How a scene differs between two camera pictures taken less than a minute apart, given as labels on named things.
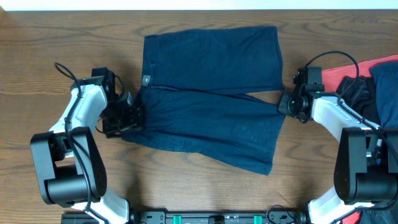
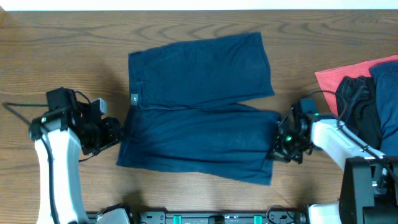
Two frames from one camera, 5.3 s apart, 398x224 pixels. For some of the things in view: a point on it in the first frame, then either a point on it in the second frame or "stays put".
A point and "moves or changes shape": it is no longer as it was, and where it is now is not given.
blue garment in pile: x=385 y=75 stays put
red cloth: x=333 y=78 stays put
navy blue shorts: x=195 y=94 moves or changes shape
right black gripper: x=283 y=107 to x=276 y=149
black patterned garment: x=360 y=93 stays put
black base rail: x=205 y=217 stays put
